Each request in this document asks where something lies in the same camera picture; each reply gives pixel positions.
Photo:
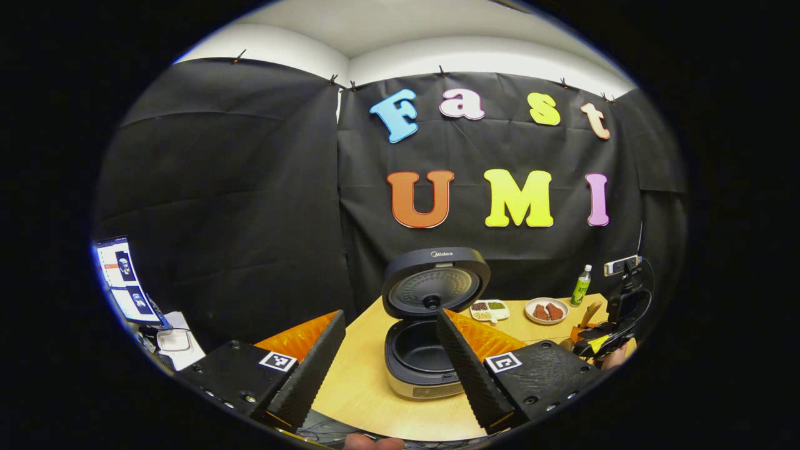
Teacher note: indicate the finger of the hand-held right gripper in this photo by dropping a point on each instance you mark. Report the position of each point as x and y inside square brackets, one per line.
[578, 333]

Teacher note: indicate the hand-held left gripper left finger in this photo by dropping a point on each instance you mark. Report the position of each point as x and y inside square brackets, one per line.
[312, 375]

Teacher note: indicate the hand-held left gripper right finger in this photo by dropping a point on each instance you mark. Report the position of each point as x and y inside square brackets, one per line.
[469, 369]

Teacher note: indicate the wooden spoon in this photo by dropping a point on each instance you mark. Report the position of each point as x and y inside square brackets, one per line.
[591, 312]

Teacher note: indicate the dark grey rice cooker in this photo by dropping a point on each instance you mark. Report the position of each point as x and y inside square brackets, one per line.
[431, 269]

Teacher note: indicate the brown meat piece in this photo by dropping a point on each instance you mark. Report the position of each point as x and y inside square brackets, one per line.
[555, 310]
[541, 312]

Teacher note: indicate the green drink bottle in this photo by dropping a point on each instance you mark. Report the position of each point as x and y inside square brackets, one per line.
[581, 287]

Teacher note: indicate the round white plate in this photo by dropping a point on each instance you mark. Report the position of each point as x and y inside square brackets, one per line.
[532, 315]

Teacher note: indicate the white divided dish with grains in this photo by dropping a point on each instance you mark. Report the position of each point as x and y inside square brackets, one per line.
[489, 309]

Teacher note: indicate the white side desk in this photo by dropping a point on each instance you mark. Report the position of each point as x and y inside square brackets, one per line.
[187, 359]

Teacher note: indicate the small white box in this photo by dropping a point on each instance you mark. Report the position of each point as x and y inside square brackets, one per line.
[174, 340]

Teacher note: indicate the black backdrop cloth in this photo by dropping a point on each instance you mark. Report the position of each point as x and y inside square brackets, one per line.
[250, 187]

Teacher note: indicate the computer monitor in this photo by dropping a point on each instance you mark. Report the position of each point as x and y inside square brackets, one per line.
[128, 281]

